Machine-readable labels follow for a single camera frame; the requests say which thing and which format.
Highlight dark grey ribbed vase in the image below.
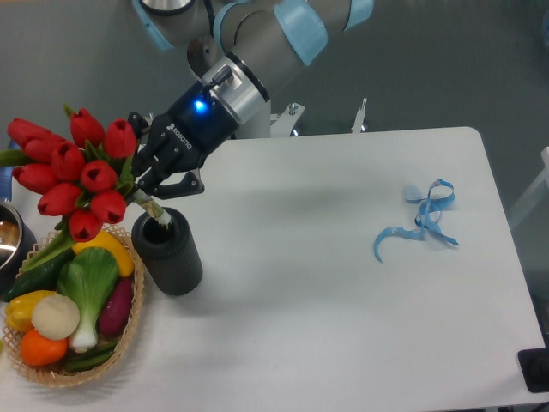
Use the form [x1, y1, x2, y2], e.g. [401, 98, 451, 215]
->
[131, 208, 203, 296]

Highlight green bean pods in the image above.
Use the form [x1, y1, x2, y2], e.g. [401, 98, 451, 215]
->
[63, 342, 118, 373]

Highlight black device at table edge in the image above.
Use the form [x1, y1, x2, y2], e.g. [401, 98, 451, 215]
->
[517, 348, 548, 393]

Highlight blue handled saucepan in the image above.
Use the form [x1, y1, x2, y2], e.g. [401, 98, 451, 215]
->
[0, 165, 39, 296]

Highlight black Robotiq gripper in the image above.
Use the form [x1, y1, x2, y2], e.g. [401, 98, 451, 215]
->
[127, 82, 238, 200]

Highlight light blue ribbon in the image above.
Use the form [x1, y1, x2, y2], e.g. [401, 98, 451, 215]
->
[372, 179, 459, 263]

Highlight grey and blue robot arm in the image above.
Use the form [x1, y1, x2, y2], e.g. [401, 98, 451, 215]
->
[129, 1, 374, 200]

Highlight green bok choy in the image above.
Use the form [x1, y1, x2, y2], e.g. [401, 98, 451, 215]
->
[57, 247, 118, 354]

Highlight green cucumber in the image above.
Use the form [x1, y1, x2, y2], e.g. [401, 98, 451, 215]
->
[1, 250, 75, 302]

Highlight orange fruit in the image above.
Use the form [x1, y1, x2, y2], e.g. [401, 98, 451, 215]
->
[20, 330, 68, 367]

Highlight woven wicker basket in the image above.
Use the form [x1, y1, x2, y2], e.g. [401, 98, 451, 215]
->
[2, 225, 145, 388]

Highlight yellow bell pepper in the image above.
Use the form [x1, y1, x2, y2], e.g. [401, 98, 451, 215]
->
[5, 290, 56, 332]

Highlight red tulip bouquet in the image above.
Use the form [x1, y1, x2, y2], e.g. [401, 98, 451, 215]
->
[1, 107, 172, 271]

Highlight purple sweet potato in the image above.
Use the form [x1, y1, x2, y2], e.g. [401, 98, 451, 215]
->
[98, 278, 133, 336]

